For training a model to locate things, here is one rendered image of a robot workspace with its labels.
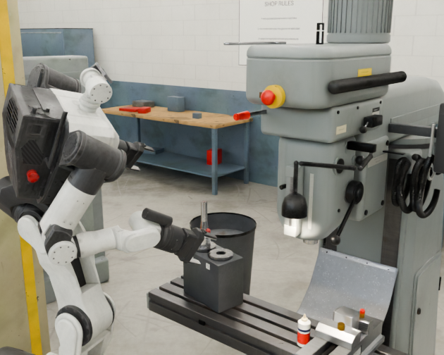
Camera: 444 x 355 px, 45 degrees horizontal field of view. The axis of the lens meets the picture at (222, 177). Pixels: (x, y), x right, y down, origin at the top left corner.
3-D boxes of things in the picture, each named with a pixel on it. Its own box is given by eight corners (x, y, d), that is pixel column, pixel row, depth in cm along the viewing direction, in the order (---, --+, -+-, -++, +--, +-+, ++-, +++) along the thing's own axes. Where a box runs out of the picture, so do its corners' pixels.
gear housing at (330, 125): (333, 144, 143) (335, 108, 141) (258, 134, 158) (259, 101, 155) (383, 128, 168) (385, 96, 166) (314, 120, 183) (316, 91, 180)
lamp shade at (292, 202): (278, 217, 146) (278, 195, 145) (285, 209, 153) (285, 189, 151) (304, 220, 144) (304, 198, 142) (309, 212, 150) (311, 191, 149)
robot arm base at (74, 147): (65, 172, 135) (84, 132, 136) (49, 161, 146) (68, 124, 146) (114, 192, 145) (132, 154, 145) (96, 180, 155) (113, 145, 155)
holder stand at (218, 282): (218, 313, 192) (218, 262, 187) (182, 291, 208) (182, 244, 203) (243, 303, 199) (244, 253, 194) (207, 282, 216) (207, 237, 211)
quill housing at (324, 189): (326, 249, 155) (332, 141, 147) (268, 233, 168) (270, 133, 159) (355, 231, 169) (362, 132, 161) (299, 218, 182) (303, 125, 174)
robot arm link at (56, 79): (28, 108, 170) (51, 75, 166) (21, 92, 175) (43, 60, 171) (58, 120, 178) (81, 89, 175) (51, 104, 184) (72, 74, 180)
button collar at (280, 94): (281, 109, 138) (282, 86, 136) (262, 107, 141) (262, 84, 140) (285, 108, 139) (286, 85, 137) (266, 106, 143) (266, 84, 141)
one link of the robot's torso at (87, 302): (61, 353, 175) (5, 222, 172) (96, 327, 190) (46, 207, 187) (94, 346, 167) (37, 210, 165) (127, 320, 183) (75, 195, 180)
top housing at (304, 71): (319, 111, 133) (323, 46, 129) (236, 103, 149) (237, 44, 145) (392, 95, 168) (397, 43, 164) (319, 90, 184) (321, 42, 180)
